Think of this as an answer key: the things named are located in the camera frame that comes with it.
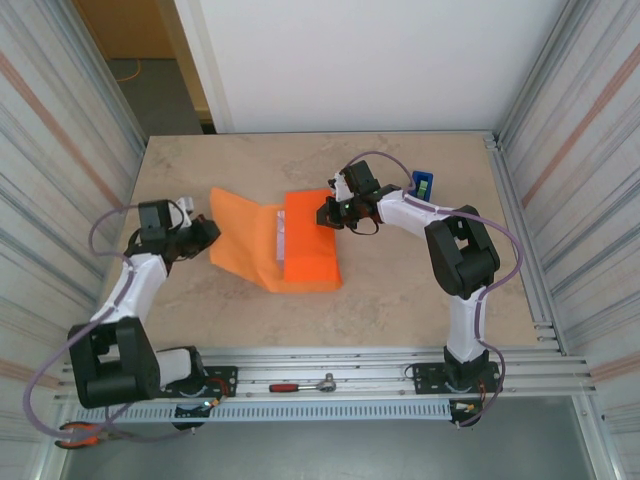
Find brown wooden panel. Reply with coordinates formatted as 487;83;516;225
73;0;177;61

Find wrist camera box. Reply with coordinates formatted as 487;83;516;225
172;196;197;227
327;171;353;203

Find aluminium rail frame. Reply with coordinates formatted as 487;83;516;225
54;347;599;404

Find grey slotted cable duct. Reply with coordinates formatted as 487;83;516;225
74;401;454;425

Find blue tape dispenser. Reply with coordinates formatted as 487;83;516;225
410;170;435;204

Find orange floor cable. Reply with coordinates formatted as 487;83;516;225
115;58;144;84

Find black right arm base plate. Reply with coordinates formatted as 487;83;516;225
412;360;504;397

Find red-handled ratchet wrench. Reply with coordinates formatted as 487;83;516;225
269;372;338;394

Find orange-handled pliers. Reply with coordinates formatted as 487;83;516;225
55;422;126;450

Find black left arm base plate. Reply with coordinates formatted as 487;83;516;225
148;365;240;400

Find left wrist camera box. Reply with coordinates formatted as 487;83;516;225
172;196;197;227

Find aluminium side rail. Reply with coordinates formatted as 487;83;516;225
482;130;569;358

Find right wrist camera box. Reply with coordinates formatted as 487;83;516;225
327;171;353;203

